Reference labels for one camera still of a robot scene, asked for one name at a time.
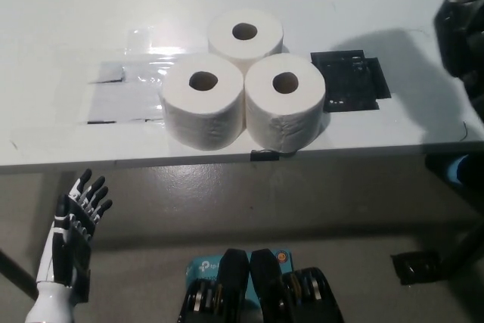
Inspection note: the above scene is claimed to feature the clear plastic tape sheet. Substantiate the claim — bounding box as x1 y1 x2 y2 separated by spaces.
75 27 211 127

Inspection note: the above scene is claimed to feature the teal tp-link box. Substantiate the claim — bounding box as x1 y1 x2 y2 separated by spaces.
185 249 294 301

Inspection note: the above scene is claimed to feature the white toilet paper roll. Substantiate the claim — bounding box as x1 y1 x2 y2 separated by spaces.
158 53 244 151
206 8 284 73
244 53 326 151

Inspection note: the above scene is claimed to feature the black table leg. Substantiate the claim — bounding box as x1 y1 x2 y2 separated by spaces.
425 152 484 277
0 249 39 293

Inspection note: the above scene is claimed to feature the black tape square patch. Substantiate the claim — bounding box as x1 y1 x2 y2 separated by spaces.
309 49 392 113

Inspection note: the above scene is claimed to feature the grey tape patch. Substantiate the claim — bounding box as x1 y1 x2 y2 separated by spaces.
86 61 167 125

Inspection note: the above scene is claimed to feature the black table foot bracket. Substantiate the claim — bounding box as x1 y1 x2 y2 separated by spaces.
390 250 443 285

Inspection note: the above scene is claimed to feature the black white robot left hand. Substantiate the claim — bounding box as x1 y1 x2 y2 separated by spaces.
36 168 114 303

